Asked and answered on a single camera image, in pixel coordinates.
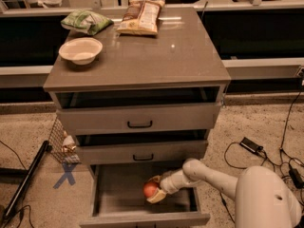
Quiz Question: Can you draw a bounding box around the grey drawer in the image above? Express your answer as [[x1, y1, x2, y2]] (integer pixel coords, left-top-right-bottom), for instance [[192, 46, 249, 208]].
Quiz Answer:
[[57, 104, 220, 135], [80, 161, 210, 228], [76, 141, 208, 165]]

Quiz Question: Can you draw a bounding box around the brown and white chip bag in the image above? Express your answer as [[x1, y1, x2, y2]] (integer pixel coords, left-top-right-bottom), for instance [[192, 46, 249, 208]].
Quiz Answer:
[[117, 0, 164, 36]]

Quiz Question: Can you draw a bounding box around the middle grey drawer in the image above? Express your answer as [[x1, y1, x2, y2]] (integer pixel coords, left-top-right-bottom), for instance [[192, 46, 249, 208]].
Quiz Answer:
[[76, 141, 208, 165]]

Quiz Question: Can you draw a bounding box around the grey drawer cabinet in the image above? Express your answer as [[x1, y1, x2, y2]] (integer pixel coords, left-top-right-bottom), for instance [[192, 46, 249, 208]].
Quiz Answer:
[[43, 6, 232, 166]]

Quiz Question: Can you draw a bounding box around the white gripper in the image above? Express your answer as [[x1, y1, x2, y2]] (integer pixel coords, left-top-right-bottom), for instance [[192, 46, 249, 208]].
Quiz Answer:
[[147, 169, 200, 203]]

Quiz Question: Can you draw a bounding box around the white paper bowl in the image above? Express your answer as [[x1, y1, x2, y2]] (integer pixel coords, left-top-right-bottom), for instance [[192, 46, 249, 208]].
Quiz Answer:
[[59, 37, 103, 66]]

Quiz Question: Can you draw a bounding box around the bottom grey drawer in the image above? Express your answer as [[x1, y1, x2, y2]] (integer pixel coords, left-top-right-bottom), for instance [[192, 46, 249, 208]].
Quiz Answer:
[[80, 161, 210, 228]]

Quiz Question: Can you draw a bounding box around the blue tape cross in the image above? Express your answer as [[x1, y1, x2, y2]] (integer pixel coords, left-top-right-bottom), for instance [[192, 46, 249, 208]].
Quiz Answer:
[[53, 162, 77, 189]]

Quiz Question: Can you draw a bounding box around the wire mesh basket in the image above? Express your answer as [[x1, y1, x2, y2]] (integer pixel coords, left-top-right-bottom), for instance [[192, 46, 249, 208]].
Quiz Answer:
[[48, 119, 80, 164]]

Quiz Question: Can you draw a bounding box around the green snack bag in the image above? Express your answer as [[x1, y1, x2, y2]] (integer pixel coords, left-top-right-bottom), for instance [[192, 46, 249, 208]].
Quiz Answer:
[[61, 9, 113, 36]]

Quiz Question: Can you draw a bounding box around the black power adapter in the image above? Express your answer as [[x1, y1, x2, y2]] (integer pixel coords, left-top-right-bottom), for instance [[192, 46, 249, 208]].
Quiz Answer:
[[289, 168, 304, 189], [240, 137, 263, 154]]

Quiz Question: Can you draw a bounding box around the black bar left floor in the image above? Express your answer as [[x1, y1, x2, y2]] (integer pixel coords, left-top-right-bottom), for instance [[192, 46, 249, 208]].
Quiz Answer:
[[1, 141, 50, 221]]

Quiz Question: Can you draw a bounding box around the orange-red apple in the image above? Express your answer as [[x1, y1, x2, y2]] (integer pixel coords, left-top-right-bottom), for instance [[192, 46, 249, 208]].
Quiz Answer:
[[142, 181, 159, 198]]

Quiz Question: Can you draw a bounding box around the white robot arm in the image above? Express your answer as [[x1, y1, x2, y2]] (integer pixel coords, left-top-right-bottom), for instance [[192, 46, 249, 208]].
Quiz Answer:
[[143, 159, 302, 228]]

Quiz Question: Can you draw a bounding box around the top grey drawer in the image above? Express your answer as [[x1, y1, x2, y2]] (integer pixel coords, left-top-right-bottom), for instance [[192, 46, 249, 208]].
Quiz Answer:
[[57, 104, 220, 135]]

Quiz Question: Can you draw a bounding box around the black floor cable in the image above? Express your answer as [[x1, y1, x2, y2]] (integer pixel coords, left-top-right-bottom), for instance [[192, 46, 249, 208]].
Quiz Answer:
[[218, 142, 276, 225]]

